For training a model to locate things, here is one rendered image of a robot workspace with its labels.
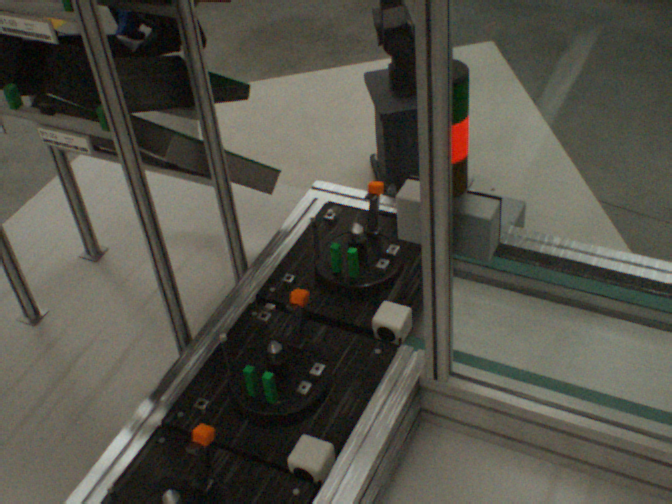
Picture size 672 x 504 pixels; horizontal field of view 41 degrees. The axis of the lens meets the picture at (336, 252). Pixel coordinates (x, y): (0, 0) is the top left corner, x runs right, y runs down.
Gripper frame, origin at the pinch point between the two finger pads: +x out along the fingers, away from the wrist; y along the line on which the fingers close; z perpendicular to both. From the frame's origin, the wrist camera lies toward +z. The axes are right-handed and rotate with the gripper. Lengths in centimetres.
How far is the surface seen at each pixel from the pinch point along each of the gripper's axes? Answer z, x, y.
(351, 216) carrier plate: -29.5, -2.2, 32.4
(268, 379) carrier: -13, 33, 47
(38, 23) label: 25.5, 20.2, 17.0
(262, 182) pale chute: -22.9, 1.8, 18.7
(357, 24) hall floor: -174, -174, -116
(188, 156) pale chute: -5.9, 11.8, 18.6
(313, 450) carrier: -17, 37, 56
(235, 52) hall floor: -163, -131, -149
